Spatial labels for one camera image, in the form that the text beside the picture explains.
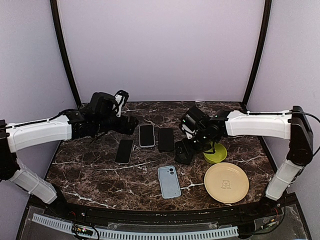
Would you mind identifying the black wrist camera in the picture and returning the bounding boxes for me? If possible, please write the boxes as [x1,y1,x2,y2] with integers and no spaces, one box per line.
[179,106,210,140]
[89,90,129,118]

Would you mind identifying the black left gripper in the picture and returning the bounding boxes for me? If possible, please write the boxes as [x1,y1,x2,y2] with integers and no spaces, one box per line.
[95,114,139,136]

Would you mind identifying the green plastic bowl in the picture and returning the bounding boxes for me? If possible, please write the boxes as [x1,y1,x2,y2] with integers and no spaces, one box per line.
[203,143,228,164]

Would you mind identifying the silver edged phone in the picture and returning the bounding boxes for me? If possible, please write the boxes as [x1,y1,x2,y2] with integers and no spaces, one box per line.
[114,139,134,165]

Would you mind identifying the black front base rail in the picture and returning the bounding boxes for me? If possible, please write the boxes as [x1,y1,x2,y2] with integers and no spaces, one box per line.
[24,193,300,227]

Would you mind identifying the light blue phone case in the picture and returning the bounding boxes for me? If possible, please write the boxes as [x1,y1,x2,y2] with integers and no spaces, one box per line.
[157,165,182,200]

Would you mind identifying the white cable duct strip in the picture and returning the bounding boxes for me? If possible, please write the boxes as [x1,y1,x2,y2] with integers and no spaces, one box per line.
[31,213,239,240]

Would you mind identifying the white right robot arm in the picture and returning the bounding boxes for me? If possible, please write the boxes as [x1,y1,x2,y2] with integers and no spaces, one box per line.
[174,105,320,217]

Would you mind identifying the beige round plate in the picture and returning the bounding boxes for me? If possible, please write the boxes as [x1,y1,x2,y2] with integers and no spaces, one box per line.
[204,162,250,204]

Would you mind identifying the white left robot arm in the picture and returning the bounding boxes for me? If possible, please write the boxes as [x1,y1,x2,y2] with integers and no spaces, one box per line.
[0,109,139,218]

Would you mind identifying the lilac phone case with ring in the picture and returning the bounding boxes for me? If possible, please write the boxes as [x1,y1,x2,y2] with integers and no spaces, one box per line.
[139,124,155,148]

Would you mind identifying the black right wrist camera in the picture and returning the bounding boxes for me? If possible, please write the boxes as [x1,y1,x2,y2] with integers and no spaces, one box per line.
[179,106,210,140]

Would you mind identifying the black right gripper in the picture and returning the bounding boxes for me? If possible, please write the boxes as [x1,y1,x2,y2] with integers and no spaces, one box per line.
[174,129,212,160]

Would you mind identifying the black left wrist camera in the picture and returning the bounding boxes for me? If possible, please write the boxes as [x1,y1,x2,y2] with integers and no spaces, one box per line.
[89,90,129,118]

